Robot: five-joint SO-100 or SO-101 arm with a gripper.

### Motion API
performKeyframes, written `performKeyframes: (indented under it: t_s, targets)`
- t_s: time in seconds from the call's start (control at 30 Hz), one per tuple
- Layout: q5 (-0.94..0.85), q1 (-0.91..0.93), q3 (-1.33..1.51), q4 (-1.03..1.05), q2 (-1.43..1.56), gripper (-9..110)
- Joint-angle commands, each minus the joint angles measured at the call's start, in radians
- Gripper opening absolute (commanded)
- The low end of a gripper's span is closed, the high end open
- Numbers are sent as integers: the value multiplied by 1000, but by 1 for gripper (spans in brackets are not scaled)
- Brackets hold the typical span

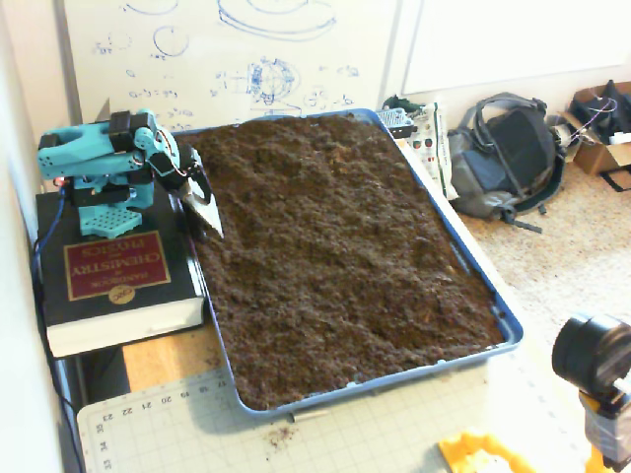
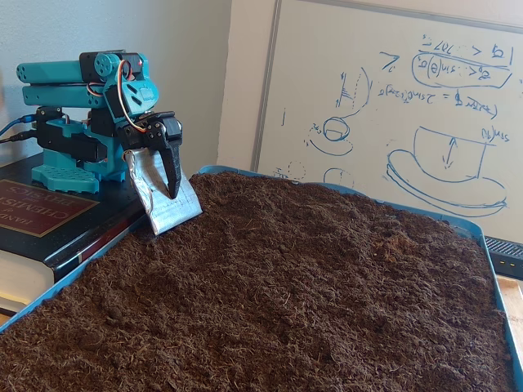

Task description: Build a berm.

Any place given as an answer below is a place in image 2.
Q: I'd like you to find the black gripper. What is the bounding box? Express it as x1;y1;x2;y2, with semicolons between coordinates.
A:
116;110;203;236

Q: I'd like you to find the brown soil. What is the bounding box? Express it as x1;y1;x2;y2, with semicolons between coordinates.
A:
0;171;514;392

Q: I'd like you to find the black controller housing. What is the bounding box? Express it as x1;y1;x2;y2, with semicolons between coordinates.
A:
34;104;65;124

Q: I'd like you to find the black device with grille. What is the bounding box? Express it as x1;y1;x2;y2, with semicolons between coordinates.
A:
485;235;523;282

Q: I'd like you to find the whiteboard with blue drawings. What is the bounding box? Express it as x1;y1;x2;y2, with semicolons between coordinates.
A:
251;0;523;242

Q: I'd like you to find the black cable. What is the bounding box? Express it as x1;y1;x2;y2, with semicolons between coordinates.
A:
0;130;40;144

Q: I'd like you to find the blue cable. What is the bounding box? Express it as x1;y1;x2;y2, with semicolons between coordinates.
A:
0;115;38;138

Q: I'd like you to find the blue plastic tray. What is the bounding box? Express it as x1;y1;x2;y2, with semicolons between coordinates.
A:
0;164;523;392

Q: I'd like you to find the black chemistry physics handbook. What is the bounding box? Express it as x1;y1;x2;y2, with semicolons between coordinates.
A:
0;157;149;318

